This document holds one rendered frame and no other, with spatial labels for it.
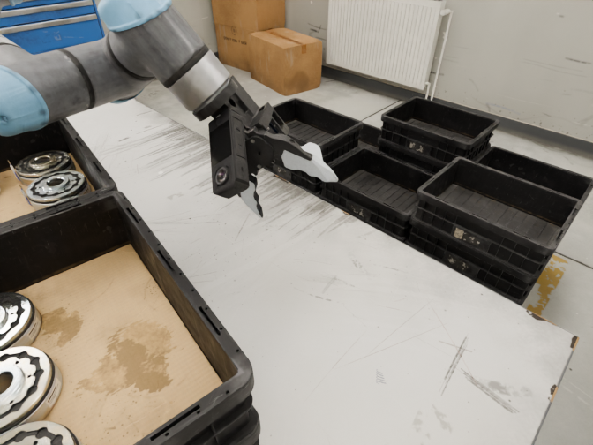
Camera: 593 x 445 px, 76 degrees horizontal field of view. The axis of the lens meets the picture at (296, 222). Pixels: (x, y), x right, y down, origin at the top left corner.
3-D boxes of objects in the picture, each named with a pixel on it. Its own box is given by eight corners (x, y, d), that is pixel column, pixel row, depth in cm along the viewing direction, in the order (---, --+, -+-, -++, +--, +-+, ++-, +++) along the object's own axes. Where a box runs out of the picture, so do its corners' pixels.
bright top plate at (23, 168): (12, 162, 80) (11, 159, 80) (63, 147, 85) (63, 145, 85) (21, 182, 74) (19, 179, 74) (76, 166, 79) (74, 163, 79)
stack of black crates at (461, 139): (367, 199, 191) (379, 115, 162) (399, 176, 207) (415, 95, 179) (440, 236, 169) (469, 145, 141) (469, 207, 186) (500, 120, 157)
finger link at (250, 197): (268, 199, 67) (265, 154, 60) (261, 222, 63) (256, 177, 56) (251, 197, 67) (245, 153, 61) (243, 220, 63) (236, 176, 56)
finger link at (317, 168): (347, 147, 57) (288, 127, 56) (344, 170, 53) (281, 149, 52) (339, 163, 59) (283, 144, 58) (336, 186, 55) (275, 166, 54)
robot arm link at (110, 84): (44, 68, 51) (67, 29, 43) (116, 49, 58) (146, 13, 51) (79, 122, 53) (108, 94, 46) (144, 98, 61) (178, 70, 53)
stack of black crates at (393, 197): (315, 237, 168) (318, 172, 147) (355, 208, 185) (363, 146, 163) (392, 285, 147) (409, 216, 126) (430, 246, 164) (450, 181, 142)
